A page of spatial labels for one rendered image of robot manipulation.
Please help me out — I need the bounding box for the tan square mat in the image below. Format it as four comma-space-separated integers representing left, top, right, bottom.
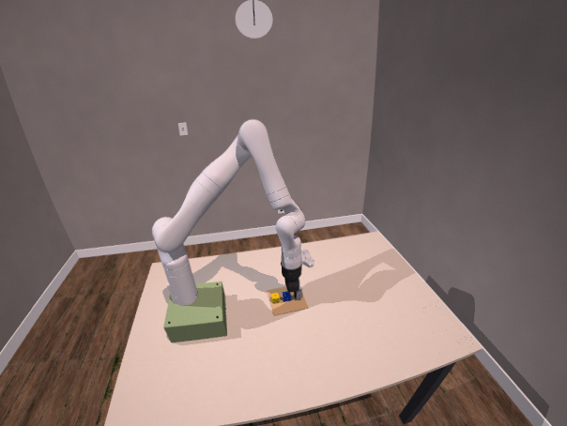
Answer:
267, 286, 309, 316

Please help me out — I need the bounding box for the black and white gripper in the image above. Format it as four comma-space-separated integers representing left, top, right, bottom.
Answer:
281, 249, 314, 300

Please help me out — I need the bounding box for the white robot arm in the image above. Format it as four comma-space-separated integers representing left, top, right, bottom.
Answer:
152, 119, 305, 306

